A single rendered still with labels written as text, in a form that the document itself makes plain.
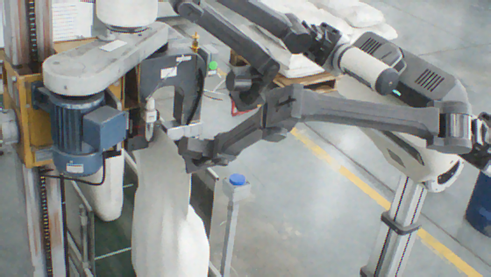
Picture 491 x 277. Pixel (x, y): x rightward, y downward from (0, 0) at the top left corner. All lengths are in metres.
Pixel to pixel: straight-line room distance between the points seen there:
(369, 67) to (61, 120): 0.83
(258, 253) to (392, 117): 2.01
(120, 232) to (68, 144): 1.01
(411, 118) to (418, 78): 0.27
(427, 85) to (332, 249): 1.92
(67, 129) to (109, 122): 0.13
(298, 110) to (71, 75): 0.64
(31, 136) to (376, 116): 1.06
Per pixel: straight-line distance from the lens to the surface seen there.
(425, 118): 1.29
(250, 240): 3.24
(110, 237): 2.62
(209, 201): 2.48
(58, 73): 1.59
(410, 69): 1.55
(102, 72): 1.59
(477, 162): 1.44
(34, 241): 2.16
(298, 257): 3.20
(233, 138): 1.49
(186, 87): 1.98
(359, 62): 1.47
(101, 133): 1.58
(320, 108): 1.22
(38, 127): 1.84
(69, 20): 4.77
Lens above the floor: 2.09
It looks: 30 degrees down
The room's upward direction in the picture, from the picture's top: 8 degrees clockwise
